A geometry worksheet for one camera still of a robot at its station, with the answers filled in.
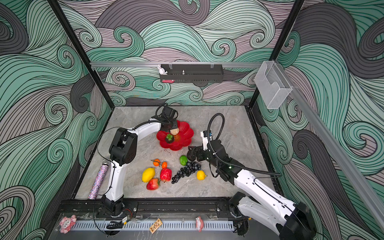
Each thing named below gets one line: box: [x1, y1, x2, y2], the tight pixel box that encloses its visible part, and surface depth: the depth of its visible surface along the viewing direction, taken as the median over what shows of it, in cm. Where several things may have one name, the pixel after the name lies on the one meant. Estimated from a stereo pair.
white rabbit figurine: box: [157, 64, 168, 75], surface depth 87 cm
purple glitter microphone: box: [88, 163, 109, 200], surface depth 81 cm
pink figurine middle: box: [195, 216, 205, 233], surface depth 67 cm
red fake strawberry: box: [146, 178, 161, 191], surface depth 80 cm
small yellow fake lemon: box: [196, 170, 208, 181], surface depth 83 cm
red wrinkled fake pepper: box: [160, 168, 173, 183], surface depth 81 cm
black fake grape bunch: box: [171, 161, 202, 184], surface depth 85 cm
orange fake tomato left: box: [152, 158, 161, 167], surface depth 89 cm
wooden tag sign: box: [149, 218, 163, 234], surface depth 70 cm
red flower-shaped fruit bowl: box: [156, 120, 194, 152], surface depth 102 cm
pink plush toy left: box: [59, 214, 77, 234], surface depth 68 cm
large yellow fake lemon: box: [141, 167, 156, 183], surface depth 83 cm
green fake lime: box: [179, 155, 188, 166], surface depth 89 cm
